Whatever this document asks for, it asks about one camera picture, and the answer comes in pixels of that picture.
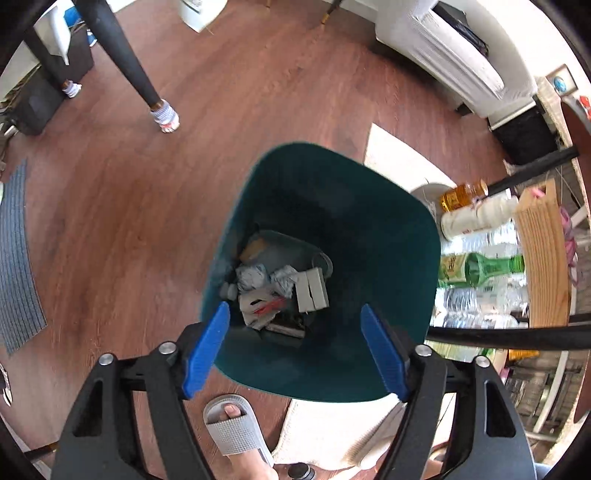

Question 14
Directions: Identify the white torn paper box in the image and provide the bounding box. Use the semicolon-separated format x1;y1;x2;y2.
238;268;329;331

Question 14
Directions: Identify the white paper ball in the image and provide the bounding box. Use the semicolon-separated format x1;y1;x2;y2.
235;264;298;299

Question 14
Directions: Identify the black rice bag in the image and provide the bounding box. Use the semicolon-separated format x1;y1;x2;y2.
238;230;334;279

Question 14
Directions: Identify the dark green trash bin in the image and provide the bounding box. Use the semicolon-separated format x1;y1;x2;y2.
198;141;442;403

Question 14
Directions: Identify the grey slipper foot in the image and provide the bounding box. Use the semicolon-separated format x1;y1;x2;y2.
204;394;279;479

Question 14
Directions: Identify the green glass bottle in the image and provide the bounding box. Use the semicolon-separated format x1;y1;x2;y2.
438;252;525;288

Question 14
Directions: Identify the amber drink bottle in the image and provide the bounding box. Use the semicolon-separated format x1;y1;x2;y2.
439;180;488;212

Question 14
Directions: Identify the grey floor mat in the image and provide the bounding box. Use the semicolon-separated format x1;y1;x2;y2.
1;160;47;355

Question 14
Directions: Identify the white plastic bottle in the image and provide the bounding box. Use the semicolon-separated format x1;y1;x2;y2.
440;196;519;240

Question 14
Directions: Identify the grey armchair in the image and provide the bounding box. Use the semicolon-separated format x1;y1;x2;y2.
376;1;538;121

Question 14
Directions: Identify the beige fringed tablecloth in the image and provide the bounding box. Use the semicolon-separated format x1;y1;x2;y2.
536;77;576;147

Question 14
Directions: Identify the black table leg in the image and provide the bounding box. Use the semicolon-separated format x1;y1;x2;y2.
74;0;180;133

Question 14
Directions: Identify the black handbag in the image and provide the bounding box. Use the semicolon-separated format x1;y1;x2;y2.
433;2;489;58

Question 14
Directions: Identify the wooden picture frame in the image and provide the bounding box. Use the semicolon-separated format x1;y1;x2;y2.
546;64;578;97

